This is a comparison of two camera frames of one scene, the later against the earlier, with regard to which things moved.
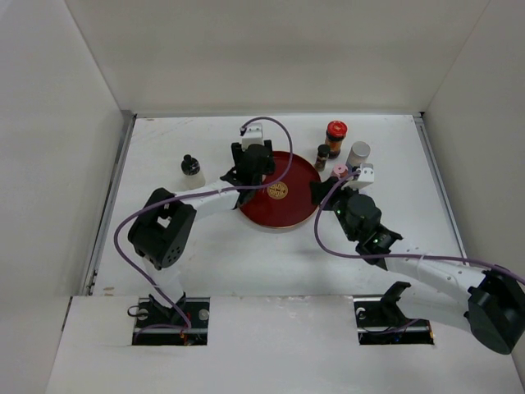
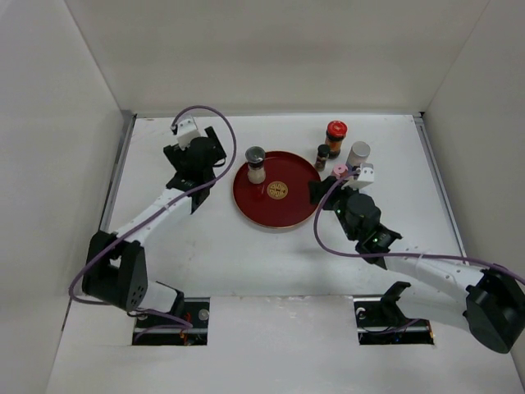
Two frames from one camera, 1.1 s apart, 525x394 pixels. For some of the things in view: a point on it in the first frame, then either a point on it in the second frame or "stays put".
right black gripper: [319, 188] stays put
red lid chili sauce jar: [335, 133] stays put
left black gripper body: [238, 153] → [178, 156]
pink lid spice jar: [340, 170] stays put
